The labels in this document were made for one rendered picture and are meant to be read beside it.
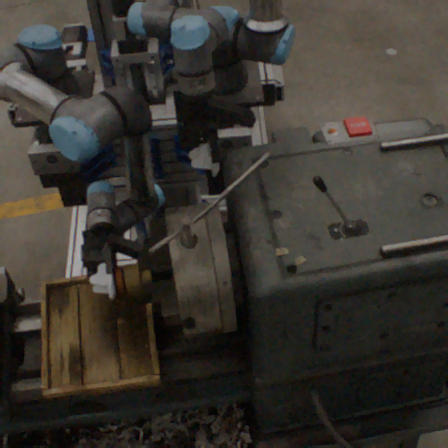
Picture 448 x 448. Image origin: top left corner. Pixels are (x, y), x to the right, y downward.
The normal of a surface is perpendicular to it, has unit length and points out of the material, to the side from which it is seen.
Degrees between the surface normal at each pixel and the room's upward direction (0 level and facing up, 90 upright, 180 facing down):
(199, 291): 55
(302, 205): 0
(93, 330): 0
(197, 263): 32
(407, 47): 0
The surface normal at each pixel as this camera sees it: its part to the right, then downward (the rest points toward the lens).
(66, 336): -0.06, -0.65
